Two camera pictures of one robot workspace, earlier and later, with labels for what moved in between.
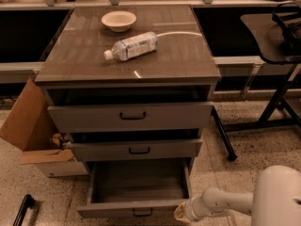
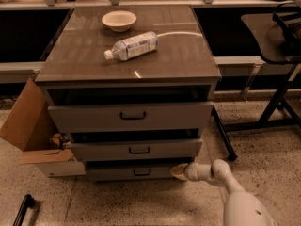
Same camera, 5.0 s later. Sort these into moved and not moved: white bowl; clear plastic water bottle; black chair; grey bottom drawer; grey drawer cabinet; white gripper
Moved: white gripper; grey bottom drawer
Not moved: black chair; white bowl; clear plastic water bottle; grey drawer cabinet
